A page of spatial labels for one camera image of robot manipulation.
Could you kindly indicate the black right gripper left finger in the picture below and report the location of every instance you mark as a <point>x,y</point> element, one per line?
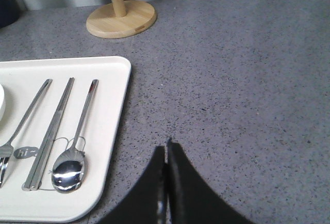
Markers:
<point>146,202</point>

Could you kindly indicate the navy blue mug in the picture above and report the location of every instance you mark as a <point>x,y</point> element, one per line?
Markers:
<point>10,12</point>

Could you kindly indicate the steel fork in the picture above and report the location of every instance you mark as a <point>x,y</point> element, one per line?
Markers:
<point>7,148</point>

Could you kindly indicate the white round plate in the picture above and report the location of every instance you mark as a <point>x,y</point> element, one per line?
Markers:
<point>2,102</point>

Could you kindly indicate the steel chopstick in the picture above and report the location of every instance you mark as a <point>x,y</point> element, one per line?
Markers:
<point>46,144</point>
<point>55,128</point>

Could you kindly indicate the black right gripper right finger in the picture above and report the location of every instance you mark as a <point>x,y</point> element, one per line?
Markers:
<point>191,198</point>

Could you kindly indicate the beige rabbit serving tray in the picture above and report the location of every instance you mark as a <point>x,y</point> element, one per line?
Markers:
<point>21,81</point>

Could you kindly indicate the steel spoon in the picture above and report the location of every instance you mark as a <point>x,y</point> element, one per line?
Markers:
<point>69,168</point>

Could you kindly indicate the wooden mug tree stand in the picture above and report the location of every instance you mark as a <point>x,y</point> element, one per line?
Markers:
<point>121,19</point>

